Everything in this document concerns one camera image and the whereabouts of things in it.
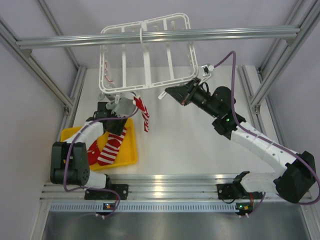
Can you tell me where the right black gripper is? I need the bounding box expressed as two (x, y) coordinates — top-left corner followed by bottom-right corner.
(166, 77), (220, 119)

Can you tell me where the red white striped sock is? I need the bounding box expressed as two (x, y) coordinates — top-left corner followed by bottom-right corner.
(133, 93), (150, 133)

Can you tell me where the white clip hanger rack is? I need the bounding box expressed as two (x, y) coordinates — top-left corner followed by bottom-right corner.
(98, 12), (199, 94)

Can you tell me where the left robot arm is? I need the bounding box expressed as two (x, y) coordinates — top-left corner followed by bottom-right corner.
(50, 102), (128, 199)

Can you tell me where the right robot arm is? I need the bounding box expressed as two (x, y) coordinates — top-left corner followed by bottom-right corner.
(165, 78), (316, 204)

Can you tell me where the grey sock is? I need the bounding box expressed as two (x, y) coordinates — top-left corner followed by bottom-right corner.
(98, 92), (136, 117)

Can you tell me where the yellow plastic tray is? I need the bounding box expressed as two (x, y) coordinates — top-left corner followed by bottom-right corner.
(60, 118), (138, 172)

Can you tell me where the red patterned sock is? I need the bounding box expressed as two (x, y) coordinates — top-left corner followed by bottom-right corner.
(87, 140), (101, 166)

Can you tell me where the aluminium crossbar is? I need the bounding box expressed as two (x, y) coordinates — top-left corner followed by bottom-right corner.
(15, 25), (301, 49)

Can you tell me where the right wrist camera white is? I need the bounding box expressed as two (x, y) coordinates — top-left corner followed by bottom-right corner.
(200, 64), (215, 78)

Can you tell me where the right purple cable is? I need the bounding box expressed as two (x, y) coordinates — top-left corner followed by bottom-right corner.
(212, 51), (316, 206)

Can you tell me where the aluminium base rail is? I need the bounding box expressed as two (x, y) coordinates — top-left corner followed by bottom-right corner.
(39, 173), (312, 202)

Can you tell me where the perforated cable duct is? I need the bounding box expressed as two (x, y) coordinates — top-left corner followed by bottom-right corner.
(71, 201), (241, 213)

